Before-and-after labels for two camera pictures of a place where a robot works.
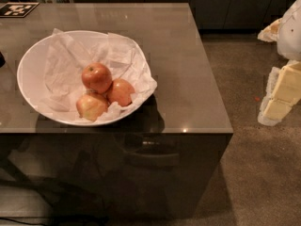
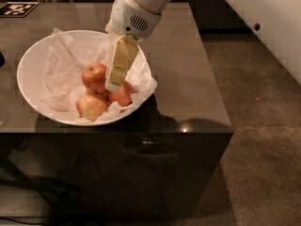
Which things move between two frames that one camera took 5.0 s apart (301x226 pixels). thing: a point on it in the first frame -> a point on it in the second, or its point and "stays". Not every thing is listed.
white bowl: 50,72 stays
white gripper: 291,32 -> 129,18
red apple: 96,77 stays
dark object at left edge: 2,59 stays
